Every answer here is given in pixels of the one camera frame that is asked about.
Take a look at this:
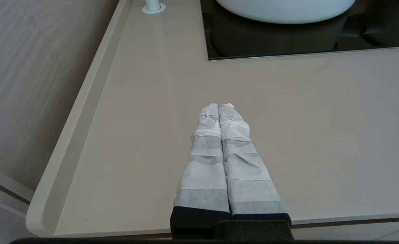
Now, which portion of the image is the white round pole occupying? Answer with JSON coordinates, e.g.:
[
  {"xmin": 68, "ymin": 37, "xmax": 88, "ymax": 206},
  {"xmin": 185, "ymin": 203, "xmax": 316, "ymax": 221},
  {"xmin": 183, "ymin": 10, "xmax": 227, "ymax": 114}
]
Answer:
[{"xmin": 142, "ymin": 0, "xmax": 167, "ymax": 15}]

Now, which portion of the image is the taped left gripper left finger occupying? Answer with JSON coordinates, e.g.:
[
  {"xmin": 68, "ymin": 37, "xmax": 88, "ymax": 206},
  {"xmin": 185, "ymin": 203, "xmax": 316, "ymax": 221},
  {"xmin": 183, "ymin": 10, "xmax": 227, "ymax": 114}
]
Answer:
[{"xmin": 171, "ymin": 103, "xmax": 231, "ymax": 239}]

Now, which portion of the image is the black glass cooktop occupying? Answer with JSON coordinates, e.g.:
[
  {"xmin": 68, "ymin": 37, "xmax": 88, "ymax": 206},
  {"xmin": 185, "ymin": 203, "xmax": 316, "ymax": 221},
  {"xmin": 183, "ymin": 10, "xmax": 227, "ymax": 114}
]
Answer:
[{"xmin": 200, "ymin": 0, "xmax": 399, "ymax": 61}]

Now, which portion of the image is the white cooking pot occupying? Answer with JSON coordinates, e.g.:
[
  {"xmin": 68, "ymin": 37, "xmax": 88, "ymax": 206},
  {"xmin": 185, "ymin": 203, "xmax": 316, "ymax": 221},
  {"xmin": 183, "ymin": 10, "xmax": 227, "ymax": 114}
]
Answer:
[{"xmin": 216, "ymin": 0, "xmax": 356, "ymax": 25}]

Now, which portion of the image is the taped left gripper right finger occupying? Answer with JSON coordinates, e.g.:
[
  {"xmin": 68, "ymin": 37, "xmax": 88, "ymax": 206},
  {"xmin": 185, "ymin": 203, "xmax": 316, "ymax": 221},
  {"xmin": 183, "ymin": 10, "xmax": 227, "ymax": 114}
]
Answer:
[{"xmin": 219, "ymin": 103, "xmax": 292, "ymax": 226}]

